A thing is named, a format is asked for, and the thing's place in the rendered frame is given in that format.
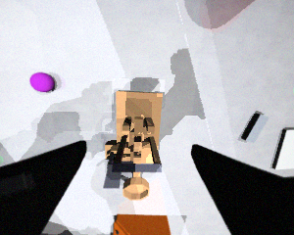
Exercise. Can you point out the grey rectangular block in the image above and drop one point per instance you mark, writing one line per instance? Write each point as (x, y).
(254, 128)

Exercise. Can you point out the purple ball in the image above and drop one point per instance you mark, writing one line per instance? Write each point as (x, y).
(42, 82)

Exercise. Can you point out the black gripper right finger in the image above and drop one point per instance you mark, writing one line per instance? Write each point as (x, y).
(250, 200)

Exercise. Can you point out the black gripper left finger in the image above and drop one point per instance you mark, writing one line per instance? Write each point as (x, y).
(32, 188)

